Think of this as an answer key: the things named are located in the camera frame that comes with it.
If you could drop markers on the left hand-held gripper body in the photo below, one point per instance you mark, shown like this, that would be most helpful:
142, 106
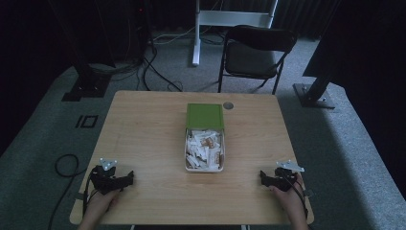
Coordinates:
105, 179

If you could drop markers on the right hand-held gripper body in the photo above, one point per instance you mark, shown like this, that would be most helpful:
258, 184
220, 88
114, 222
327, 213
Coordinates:
283, 179

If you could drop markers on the person's right hand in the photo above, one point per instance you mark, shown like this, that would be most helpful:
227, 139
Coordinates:
290, 199

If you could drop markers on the person's left hand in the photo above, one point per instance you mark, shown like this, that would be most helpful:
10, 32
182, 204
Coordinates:
101, 204

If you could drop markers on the white open box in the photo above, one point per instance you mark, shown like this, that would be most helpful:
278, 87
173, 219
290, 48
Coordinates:
188, 169

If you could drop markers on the pile of white packets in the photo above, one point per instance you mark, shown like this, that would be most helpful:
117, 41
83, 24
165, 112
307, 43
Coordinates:
204, 149

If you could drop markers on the grey round table grommet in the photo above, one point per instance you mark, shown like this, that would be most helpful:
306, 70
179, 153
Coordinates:
228, 105

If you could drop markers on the green box lid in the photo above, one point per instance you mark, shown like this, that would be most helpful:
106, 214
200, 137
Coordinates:
204, 116

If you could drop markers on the black metal stand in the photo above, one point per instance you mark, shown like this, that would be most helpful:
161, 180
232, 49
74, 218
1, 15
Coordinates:
314, 94
86, 83

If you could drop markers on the black folding chair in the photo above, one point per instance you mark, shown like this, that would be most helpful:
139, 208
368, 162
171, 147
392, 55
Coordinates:
250, 59

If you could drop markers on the dark computer tower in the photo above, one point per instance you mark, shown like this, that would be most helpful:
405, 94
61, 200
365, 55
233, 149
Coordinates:
127, 28

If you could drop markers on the white metal desk frame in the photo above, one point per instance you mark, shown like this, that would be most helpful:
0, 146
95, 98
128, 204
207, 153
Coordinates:
230, 18

